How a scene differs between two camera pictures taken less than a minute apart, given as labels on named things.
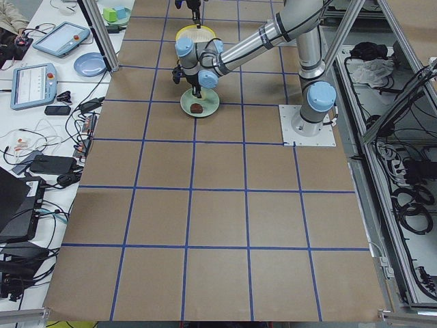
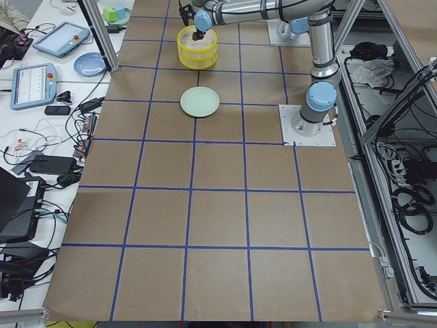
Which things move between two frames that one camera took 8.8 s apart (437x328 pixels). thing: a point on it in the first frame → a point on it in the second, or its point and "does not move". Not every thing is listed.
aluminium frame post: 101,33 does not move
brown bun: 196,108 → 195,37
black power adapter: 91,104 does not move
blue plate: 91,64 does not move
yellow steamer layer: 196,35 does not move
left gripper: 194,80 → 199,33
